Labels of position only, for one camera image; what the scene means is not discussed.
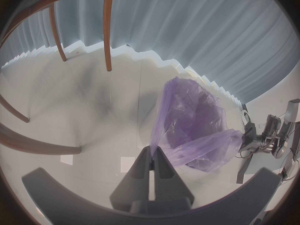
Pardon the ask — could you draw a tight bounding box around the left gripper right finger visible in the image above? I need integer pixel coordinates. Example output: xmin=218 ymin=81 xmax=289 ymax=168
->
xmin=152 ymin=146 xmax=195 ymax=208

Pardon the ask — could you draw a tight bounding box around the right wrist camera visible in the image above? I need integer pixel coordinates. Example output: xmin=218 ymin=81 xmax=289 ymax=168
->
xmin=244 ymin=122 xmax=256 ymax=137

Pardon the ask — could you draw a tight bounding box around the blue-green curtain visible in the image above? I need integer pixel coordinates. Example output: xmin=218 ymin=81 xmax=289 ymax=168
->
xmin=0 ymin=0 xmax=300 ymax=105

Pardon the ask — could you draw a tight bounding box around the wooden chair with white cushions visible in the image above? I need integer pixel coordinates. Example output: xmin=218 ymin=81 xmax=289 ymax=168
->
xmin=0 ymin=0 xmax=116 ymax=155

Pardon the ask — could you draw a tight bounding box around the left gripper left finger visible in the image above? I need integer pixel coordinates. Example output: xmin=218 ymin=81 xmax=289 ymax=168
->
xmin=110 ymin=145 xmax=153 ymax=212

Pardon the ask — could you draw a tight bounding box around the purple plastic bag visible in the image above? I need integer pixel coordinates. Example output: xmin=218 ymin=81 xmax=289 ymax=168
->
xmin=150 ymin=77 xmax=244 ymax=173

